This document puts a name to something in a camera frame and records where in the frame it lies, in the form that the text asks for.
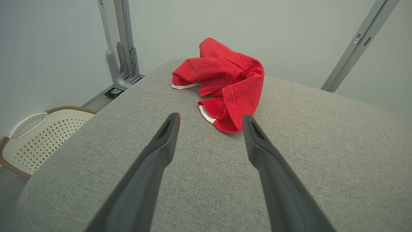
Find cream perforated laundry basket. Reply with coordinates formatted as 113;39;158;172
0;106;97;180

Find grey metal frame post, brackets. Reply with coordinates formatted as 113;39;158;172
113;0;142;85

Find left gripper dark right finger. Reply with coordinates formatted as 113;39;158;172
241;114;337;232

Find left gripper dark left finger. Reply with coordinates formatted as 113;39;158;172
84;112;181;232

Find grey metal frame post, curved foot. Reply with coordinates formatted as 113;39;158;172
98;0;132;91

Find grey slotted metal post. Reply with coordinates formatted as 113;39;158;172
321;0;401;93

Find red shorts with white trim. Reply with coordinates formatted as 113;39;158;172
171;37;265;133

